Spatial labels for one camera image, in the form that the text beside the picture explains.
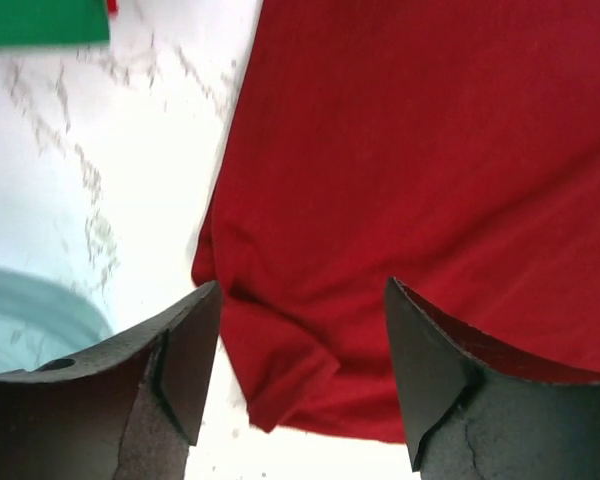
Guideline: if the folded green t shirt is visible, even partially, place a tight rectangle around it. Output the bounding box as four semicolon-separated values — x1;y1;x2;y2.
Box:
0;0;111;48

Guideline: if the dark red t shirt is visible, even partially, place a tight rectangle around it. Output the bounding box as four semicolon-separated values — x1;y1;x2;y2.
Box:
192;1;600;443

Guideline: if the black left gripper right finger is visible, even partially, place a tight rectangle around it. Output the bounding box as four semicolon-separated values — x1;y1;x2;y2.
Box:
385;279;600;480

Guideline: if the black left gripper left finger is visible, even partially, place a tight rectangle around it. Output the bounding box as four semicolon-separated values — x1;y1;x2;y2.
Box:
0;282;221;479

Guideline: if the clear blue plastic bin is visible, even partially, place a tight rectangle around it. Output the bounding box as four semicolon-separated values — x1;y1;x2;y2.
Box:
0;269;112;373

